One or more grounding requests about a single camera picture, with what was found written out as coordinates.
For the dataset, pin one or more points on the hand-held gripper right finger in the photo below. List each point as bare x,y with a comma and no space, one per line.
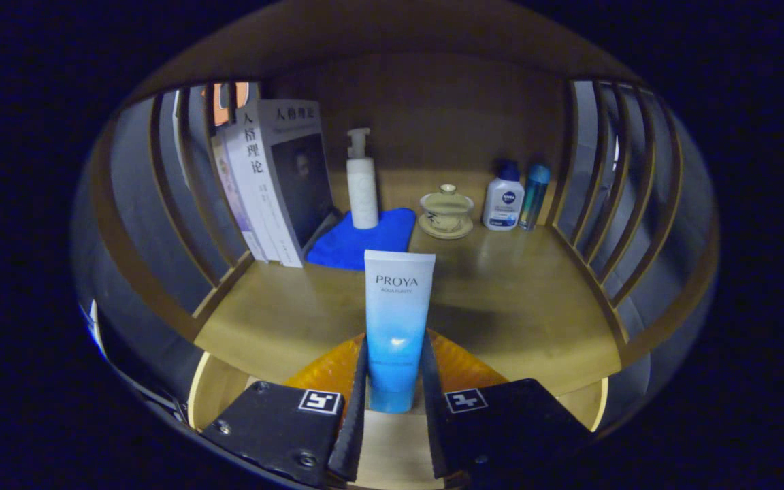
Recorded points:
433,429

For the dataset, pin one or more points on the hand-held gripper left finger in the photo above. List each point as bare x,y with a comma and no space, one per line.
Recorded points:
354,422

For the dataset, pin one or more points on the blue white cosmetic tube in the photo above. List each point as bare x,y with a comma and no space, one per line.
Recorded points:
399,320

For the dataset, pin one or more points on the wooden countertop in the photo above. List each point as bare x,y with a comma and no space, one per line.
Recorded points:
514,306

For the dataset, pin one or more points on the wooden cabinet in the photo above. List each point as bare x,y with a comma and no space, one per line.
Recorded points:
433,109

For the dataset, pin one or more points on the blue folded cloth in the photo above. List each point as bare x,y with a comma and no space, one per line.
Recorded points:
358,241

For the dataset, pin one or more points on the beige lidded ceramic teacup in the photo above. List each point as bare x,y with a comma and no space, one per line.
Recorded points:
446,207

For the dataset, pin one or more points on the white pump bottle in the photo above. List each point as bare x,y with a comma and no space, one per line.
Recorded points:
363,190

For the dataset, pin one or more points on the white lotion bottle blue cap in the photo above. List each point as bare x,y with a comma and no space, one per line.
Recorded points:
503,201

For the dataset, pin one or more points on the thin white book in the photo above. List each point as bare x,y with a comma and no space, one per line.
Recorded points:
246,197

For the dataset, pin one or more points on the slim teal bottle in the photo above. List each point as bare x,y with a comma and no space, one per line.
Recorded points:
533,197

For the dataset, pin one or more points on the lavender book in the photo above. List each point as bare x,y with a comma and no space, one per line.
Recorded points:
232,197

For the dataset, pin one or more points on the thick grey white book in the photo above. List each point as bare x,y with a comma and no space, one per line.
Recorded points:
276,177

